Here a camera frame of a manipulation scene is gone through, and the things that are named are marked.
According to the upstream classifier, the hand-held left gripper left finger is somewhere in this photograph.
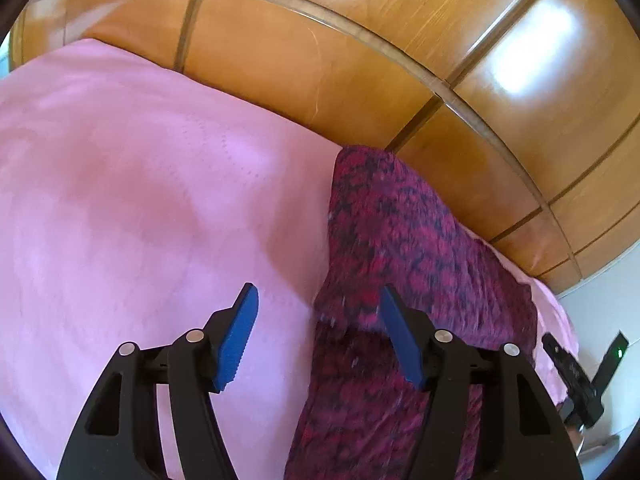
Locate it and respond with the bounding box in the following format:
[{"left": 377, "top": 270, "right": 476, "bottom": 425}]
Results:
[{"left": 56, "top": 282, "right": 260, "bottom": 480}]

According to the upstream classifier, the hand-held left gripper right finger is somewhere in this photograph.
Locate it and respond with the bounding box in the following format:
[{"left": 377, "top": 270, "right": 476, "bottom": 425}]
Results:
[{"left": 378, "top": 285, "right": 585, "bottom": 480}]

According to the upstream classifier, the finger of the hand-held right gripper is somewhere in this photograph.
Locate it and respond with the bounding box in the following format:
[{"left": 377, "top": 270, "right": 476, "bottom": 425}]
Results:
[{"left": 541, "top": 332, "right": 596, "bottom": 398}]

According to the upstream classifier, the dark red floral sweater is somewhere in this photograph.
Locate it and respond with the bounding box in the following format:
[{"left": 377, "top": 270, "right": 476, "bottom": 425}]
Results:
[{"left": 284, "top": 145, "right": 540, "bottom": 480}]

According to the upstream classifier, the pink bedspread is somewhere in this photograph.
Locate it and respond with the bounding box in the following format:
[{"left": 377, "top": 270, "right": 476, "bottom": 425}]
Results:
[{"left": 0, "top": 37, "right": 581, "bottom": 480}]

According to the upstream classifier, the wooden panelled headboard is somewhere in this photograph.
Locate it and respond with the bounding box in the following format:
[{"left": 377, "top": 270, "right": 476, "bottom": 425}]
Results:
[{"left": 10, "top": 0, "right": 640, "bottom": 297}]

